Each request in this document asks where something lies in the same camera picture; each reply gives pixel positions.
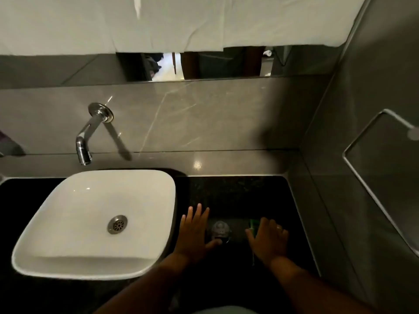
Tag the green toothbrush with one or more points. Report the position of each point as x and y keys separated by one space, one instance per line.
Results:
x=253 y=224

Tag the clear glass cup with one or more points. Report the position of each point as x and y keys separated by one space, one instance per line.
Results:
x=220 y=229

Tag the person's right forearm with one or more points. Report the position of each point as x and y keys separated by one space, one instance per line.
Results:
x=311 y=291

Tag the person's left hand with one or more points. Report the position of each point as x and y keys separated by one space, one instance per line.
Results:
x=192 y=238

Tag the person's left little finger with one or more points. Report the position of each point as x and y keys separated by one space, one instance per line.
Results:
x=183 y=223

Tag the person's right hand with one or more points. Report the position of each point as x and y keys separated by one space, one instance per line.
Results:
x=270 y=243

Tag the white sheet over mirror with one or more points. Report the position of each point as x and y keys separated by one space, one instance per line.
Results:
x=183 y=21

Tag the person's left thumb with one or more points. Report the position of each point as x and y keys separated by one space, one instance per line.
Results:
x=214 y=243

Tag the person's left middle finger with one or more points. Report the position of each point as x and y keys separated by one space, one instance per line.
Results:
x=198 y=213

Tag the person's left forearm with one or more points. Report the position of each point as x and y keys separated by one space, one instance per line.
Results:
x=147 y=287

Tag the chrome sink drain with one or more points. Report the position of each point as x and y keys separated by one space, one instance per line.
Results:
x=117 y=224

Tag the white ceramic sink basin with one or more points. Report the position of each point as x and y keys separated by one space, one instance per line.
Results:
x=95 y=225

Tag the person's right thumb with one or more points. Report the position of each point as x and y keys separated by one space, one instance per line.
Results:
x=250 y=238

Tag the wall mirror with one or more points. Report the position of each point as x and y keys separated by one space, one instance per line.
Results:
x=229 y=63

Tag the chrome wall faucet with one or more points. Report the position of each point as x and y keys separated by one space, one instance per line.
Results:
x=90 y=130

